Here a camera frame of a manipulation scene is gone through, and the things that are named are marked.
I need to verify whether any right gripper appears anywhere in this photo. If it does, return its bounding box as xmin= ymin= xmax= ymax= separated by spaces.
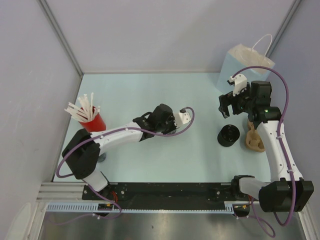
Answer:
xmin=218 ymin=82 xmax=256 ymax=119

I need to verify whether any light blue paper bag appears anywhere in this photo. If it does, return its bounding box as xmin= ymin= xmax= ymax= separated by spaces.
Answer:
xmin=215 ymin=34 xmax=275 ymax=94

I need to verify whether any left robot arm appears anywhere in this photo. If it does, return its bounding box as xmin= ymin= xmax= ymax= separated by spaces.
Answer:
xmin=62 ymin=103 xmax=184 ymax=200

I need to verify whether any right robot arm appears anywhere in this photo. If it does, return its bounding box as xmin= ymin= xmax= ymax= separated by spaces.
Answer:
xmin=218 ymin=79 xmax=314 ymax=213

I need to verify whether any brown cardboard cup carrier stack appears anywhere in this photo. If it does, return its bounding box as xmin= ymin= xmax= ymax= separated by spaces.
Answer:
xmin=245 ymin=120 xmax=265 ymax=153

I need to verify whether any red straw cup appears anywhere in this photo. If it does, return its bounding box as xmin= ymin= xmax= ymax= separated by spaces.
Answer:
xmin=79 ymin=106 xmax=107 ymax=133

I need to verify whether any black cup left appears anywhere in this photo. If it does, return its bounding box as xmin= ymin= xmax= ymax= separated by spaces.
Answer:
xmin=97 ymin=152 xmax=107 ymax=163

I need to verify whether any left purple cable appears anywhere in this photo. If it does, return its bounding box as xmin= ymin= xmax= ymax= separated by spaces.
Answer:
xmin=56 ymin=106 xmax=196 ymax=225

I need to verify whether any purple cable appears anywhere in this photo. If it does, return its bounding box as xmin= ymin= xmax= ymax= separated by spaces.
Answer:
xmin=229 ymin=65 xmax=300 ymax=238
xmin=56 ymin=106 xmax=196 ymax=225

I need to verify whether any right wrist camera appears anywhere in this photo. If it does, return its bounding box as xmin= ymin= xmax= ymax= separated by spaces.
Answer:
xmin=227 ymin=73 xmax=247 ymax=97

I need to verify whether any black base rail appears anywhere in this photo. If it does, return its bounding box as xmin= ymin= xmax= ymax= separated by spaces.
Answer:
xmin=82 ymin=181 xmax=251 ymax=211

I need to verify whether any white cable duct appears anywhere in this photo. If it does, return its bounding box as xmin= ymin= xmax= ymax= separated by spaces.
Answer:
xmin=46 ymin=201 xmax=249 ymax=214

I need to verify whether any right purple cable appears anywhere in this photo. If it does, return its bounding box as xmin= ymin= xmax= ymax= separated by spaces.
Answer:
xmin=229 ymin=65 xmax=300 ymax=238

